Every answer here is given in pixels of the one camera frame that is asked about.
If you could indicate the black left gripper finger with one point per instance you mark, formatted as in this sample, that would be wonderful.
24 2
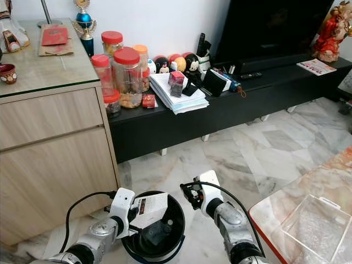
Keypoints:
135 228
137 208

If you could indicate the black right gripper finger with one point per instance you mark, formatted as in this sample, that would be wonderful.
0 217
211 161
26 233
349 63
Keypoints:
197 183
187 190

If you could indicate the black trash item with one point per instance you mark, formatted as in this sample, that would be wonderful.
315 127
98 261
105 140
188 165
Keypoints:
157 234

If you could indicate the black tv cabinet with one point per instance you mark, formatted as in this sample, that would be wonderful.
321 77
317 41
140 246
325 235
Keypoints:
242 115

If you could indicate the white paper stack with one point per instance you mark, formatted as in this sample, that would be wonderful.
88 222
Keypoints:
179 103

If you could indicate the light wooden drawer cabinet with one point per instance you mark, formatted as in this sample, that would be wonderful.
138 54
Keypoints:
55 159

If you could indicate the small red box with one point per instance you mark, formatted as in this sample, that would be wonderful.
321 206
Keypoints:
148 100

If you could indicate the pink marble coffee table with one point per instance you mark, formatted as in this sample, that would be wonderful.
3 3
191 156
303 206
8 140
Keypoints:
297 187

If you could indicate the black white flat case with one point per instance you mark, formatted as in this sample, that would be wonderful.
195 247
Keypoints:
214 82

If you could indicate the small maroon grey box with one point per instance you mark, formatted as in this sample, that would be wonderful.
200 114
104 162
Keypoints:
176 82

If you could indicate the blue small gadget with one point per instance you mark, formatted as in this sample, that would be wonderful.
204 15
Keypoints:
235 82

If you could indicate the small red lid jar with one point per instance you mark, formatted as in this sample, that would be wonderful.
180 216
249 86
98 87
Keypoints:
111 103

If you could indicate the clear plastic container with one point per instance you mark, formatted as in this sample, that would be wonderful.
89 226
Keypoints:
313 231

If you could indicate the black remote control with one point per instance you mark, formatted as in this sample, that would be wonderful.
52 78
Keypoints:
251 75

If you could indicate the panda round doll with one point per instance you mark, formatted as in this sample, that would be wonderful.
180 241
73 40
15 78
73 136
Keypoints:
192 62

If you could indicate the yellow round doll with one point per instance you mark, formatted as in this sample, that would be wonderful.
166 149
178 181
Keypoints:
179 63

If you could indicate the black white round doll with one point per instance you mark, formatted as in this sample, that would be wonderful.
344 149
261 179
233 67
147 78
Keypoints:
160 65

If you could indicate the large red lid snack jar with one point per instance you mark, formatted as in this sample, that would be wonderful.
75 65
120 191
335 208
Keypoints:
126 80

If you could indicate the black remotes in holder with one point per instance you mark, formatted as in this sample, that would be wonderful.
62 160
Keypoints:
203 49

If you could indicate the orange lid plastic jar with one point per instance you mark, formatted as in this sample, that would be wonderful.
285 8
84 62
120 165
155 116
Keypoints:
141 55

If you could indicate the slim red lid jar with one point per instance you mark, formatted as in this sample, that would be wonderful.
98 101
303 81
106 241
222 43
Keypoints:
101 69

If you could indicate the tall red lid jar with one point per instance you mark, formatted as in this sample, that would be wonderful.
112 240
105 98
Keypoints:
112 43

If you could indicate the white red pamphlet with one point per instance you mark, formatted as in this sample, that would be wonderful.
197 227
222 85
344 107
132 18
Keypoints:
317 66

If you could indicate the brown paper envelope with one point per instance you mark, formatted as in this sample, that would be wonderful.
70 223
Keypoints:
58 51

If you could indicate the black television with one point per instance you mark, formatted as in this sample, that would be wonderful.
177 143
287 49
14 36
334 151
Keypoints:
275 25

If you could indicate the red patterned teacup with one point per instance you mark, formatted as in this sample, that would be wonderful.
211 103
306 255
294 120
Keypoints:
7 74

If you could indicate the white lace cloth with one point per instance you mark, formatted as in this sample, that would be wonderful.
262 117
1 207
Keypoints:
346 81

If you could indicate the red packet envelope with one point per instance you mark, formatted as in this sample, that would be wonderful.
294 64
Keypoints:
55 36

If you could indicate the gold blue trophy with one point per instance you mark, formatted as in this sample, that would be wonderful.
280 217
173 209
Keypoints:
84 22

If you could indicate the red gold figurine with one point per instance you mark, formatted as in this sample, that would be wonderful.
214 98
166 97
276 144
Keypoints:
330 33

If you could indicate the silver lamp stand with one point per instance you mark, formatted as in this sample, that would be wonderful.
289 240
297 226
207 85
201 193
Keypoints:
49 16

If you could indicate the white robed porcelain figurine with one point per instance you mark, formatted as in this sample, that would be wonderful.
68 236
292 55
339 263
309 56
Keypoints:
12 30

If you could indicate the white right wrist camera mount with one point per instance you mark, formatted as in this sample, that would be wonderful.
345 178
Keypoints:
210 190

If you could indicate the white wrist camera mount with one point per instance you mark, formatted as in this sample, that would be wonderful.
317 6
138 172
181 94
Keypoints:
121 209
210 190

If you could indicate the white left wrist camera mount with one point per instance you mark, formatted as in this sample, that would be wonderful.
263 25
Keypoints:
121 209

